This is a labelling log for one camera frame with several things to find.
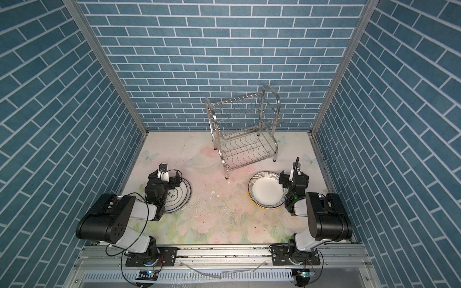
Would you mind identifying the corner aluminium post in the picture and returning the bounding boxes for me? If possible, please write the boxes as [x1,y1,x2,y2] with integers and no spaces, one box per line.
[310,0,379,136]
[62,0,148,136]

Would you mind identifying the green circuit board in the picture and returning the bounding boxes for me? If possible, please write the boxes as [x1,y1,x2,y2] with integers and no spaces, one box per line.
[135,270,160,283]
[291,268,315,288]

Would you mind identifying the white plate black striped rim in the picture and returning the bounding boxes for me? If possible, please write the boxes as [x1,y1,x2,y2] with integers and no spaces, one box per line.
[248,171,288,207]

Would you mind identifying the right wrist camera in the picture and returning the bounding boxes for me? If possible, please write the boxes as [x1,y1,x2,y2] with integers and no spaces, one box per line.
[291,157,301,178]

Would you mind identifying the yellow rimmed polka dot plate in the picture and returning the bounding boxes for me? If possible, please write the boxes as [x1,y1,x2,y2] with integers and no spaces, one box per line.
[250,198,280,210]

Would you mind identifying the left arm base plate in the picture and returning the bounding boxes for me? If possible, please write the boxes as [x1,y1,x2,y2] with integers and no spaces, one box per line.
[126,247,178,267]

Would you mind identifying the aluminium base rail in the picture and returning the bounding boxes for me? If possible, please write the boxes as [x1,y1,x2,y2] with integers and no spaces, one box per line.
[65,243,379,288]

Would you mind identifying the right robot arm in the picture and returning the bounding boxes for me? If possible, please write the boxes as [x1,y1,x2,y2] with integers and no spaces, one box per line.
[279,170,352,265]

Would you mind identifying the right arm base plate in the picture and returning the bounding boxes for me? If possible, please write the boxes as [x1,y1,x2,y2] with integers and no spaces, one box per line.
[268,244,321,266]

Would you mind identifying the white plate black cloud mark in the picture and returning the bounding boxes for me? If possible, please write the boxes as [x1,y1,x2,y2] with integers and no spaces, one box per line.
[164,179,192,214]

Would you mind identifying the left green circuit board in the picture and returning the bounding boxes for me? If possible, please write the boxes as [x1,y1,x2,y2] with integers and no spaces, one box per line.
[135,270,160,283]

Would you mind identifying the right corner aluminium post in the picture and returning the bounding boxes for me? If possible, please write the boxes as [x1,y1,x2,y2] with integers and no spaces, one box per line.
[310,0,379,136]

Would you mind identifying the right green circuit board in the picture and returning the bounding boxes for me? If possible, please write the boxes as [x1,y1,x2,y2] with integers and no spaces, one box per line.
[291,268,315,288]

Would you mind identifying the loose grey cable on rail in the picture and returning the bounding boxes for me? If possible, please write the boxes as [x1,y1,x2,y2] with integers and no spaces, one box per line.
[178,260,267,280]

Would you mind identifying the silver metal dish rack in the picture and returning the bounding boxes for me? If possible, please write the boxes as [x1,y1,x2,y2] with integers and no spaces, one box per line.
[205,85,283,179]

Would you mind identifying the left corner aluminium post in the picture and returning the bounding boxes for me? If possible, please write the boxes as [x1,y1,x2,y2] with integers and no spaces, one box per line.
[62,0,148,136]

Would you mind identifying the white slotted cable duct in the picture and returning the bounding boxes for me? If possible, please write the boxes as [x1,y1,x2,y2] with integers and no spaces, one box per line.
[81,269,293,284]

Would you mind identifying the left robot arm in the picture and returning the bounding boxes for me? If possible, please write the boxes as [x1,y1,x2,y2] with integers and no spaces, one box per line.
[76,163,182,258]

